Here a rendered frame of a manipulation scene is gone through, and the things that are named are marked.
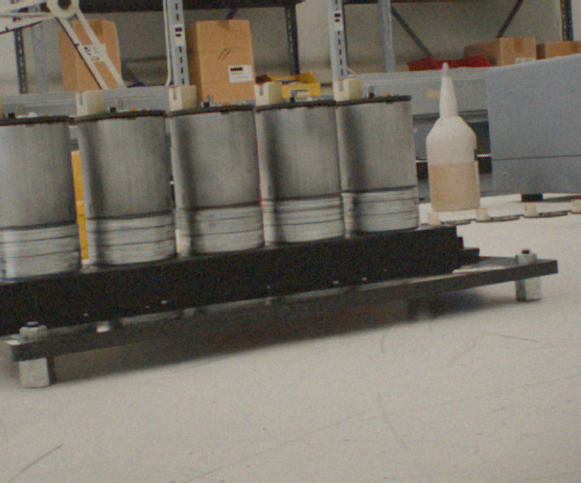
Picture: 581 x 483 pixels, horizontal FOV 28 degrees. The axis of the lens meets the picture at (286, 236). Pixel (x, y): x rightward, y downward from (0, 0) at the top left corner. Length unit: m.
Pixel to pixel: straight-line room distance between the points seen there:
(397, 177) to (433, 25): 5.11
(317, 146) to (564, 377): 0.13
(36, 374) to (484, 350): 0.10
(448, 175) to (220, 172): 0.48
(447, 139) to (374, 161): 0.44
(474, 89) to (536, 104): 2.25
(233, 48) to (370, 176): 4.26
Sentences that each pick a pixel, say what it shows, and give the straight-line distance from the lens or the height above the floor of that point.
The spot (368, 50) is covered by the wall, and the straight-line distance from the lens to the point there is 5.30.
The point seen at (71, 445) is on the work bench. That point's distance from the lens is 0.21.
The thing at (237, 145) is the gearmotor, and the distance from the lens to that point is 0.33.
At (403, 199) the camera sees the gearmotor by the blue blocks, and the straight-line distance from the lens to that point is 0.36.
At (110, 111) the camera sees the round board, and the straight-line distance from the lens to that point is 0.32.
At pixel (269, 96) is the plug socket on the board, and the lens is 0.34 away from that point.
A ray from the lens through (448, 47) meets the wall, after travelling 5.49.
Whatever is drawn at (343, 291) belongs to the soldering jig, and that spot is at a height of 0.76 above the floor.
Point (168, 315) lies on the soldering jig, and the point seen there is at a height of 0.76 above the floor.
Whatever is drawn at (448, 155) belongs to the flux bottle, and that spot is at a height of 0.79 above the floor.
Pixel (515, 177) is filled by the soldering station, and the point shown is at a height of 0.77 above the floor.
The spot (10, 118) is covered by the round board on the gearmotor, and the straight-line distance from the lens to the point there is 0.31.
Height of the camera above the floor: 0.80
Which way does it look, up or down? 4 degrees down
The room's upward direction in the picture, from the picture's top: 5 degrees counter-clockwise
